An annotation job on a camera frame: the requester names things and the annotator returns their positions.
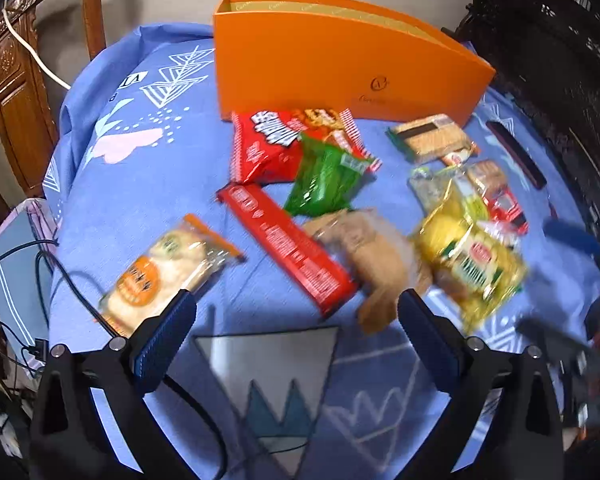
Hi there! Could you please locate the small red snack packet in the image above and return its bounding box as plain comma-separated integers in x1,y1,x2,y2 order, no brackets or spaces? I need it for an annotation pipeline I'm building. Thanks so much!
466,159,529,235

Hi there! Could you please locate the yellow gold snack bag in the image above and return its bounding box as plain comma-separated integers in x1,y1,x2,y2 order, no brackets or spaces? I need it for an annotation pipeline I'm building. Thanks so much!
412,183,527,334

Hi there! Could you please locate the yellow green snack pack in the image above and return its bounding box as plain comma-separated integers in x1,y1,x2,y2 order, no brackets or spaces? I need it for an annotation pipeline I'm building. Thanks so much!
408,166,490,221

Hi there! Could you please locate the sesame cracker pack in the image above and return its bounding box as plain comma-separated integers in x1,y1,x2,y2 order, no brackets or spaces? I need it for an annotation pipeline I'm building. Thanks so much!
387,114,480,166

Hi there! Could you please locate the brown paper snack bag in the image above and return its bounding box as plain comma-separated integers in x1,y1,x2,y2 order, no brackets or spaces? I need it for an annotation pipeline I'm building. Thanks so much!
302,209,432,334

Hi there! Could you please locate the orange label biscuit pack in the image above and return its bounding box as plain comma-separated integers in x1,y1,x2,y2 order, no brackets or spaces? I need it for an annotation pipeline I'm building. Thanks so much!
98,214,245,338

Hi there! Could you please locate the long red biscuit box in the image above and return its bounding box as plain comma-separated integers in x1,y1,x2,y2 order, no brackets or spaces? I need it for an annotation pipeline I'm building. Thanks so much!
216,183,358,318

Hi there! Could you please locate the green snack packet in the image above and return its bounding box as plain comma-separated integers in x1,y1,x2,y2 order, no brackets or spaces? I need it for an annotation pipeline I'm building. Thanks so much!
284,136,372,218

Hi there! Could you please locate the smartphone in red case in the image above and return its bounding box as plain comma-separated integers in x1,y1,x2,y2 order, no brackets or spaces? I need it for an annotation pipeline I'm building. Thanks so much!
486,120,547,190

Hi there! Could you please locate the folded blue striped cloth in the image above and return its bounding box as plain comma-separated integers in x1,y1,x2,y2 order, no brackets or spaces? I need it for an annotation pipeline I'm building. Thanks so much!
0,198,57,367

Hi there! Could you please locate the blue patterned tablecloth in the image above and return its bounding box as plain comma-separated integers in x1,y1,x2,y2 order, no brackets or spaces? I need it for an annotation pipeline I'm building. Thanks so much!
44,23,600,479

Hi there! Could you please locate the red wafer snack bag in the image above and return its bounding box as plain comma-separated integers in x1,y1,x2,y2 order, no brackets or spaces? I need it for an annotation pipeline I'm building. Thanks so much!
230,108,381,184

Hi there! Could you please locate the carved wooden chair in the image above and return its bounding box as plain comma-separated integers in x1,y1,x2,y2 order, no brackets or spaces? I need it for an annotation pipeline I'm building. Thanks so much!
0,0,106,197

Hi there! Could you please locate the orange cardboard box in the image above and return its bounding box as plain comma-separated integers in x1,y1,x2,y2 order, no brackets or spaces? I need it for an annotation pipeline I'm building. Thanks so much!
213,0,495,125

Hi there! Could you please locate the black cable on table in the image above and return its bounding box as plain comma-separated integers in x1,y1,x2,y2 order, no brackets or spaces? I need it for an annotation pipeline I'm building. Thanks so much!
0,238,232,480

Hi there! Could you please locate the white power cable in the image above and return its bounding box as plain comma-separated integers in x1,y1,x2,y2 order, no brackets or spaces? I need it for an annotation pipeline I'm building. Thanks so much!
2,6,72,91

